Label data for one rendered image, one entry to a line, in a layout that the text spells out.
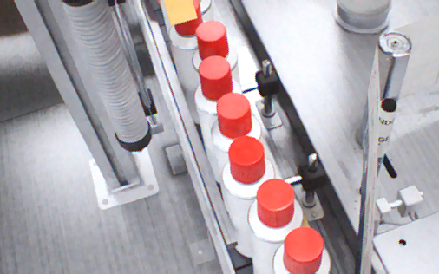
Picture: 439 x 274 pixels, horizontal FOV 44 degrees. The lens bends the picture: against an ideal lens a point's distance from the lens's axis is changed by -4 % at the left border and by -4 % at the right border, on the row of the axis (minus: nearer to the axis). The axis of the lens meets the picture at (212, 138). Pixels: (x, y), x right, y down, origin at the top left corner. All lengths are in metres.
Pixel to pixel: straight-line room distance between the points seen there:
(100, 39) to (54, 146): 0.48
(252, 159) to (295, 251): 0.10
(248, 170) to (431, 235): 0.18
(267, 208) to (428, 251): 0.14
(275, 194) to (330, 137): 0.29
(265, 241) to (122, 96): 0.18
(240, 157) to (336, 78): 0.35
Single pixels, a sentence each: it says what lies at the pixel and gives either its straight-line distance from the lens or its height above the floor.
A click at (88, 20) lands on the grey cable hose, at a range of 0.41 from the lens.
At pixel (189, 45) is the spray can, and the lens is 0.66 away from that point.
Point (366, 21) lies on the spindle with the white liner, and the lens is 0.88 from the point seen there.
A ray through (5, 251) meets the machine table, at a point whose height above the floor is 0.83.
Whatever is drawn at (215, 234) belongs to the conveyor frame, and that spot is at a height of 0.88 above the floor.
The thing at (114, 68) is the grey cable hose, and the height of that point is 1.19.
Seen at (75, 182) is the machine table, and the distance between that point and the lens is 0.84.
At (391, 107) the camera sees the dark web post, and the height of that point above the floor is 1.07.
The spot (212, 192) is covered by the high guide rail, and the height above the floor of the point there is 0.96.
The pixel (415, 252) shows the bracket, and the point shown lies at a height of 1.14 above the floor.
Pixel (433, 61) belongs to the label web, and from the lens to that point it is 0.75.
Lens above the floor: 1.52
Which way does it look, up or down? 56 degrees down
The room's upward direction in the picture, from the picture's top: 10 degrees counter-clockwise
